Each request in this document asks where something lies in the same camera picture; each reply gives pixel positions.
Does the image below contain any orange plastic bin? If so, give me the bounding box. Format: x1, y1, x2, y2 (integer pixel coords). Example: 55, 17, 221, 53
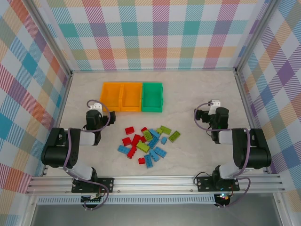
99, 81, 124, 112
119, 81, 143, 112

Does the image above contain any green plastic bin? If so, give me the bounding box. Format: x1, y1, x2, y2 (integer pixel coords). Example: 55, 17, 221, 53
141, 81, 164, 113

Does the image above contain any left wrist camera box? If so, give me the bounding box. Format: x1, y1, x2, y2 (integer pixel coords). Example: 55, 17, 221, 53
89, 103, 104, 115

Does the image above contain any aluminium frame rail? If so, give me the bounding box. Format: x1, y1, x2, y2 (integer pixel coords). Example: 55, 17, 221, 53
70, 67, 238, 73
234, 70, 271, 175
41, 72, 74, 178

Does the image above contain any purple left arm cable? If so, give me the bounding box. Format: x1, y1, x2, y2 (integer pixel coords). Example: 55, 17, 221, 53
63, 100, 111, 211

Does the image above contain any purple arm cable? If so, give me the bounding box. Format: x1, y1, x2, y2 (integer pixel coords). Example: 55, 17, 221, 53
63, 100, 111, 211
194, 101, 251, 209

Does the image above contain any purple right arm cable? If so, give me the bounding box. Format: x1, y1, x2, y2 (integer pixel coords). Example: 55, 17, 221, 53
194, 101, 251, 209

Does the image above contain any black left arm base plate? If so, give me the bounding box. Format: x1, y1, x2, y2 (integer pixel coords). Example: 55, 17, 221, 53
71, 177, 115, 194

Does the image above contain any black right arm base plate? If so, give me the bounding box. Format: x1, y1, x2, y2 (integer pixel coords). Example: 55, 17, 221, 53
196, 175, 241, 193

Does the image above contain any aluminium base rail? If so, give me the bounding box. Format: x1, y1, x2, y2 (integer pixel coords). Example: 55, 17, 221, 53
25, 174, 286, 195

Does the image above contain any white slotted cable duct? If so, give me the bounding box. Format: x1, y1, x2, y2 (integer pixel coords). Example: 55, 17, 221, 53
37, 194, 216, 205

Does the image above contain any aluminium frame post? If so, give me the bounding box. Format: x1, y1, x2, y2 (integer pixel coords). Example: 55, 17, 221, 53
26, 0, 73, 77
234, 0, 282, 75

